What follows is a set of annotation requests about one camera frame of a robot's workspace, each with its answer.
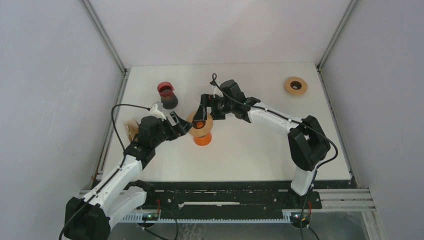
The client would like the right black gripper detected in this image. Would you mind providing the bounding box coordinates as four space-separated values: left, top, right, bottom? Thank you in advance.
193 94 234 122

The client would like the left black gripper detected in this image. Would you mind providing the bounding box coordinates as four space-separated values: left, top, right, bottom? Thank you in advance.
151 111 193 148

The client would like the wooden dripper ring holder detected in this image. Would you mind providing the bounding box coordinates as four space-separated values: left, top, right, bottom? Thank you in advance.
186 111 213 137

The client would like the orange glass carafe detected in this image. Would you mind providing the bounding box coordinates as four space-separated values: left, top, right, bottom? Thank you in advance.
193 122 212 147

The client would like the orange coffee filter box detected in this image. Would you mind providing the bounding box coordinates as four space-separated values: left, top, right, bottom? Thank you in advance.
123 118 139 142

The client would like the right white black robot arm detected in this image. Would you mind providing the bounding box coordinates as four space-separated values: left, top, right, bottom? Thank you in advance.
190 79 334 208

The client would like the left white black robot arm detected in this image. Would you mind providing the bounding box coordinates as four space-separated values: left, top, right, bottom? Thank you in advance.
58 111 193 240

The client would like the red black carafe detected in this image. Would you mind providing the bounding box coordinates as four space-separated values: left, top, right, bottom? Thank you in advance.
157 81 179 110

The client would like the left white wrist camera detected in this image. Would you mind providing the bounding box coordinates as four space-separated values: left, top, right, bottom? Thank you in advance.
148 102 167 120

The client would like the left black camera cable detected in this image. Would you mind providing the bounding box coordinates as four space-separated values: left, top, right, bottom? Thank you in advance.
58 103 153 240

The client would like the far wooden dripper ring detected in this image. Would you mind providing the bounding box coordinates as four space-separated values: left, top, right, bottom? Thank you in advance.
283 76 308 97

